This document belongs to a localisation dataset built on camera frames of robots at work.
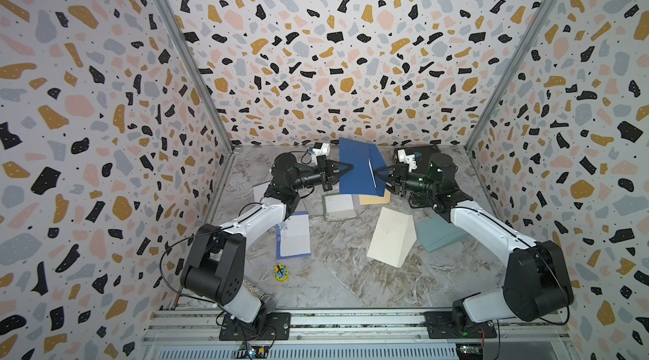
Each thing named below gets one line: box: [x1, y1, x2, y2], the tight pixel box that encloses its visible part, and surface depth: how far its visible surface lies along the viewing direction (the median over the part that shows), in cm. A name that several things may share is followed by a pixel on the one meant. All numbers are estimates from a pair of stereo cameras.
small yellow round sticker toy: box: [272, 263, 290, 283], surface depth 85 cm
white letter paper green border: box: [321, 194, 357, 221], surface depth 103 cm
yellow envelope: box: [358, 188, 392, 206], surface depth 105 cm
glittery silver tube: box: [242, 278, 277, 313], surface depth 77 cm
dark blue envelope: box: [338, 136, 388, 197], surface depth 76 cm
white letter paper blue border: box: [275, 211, 312, 261], surface depth 94 cm
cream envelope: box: [366, 206, 418, 268], surface depth 94 cm
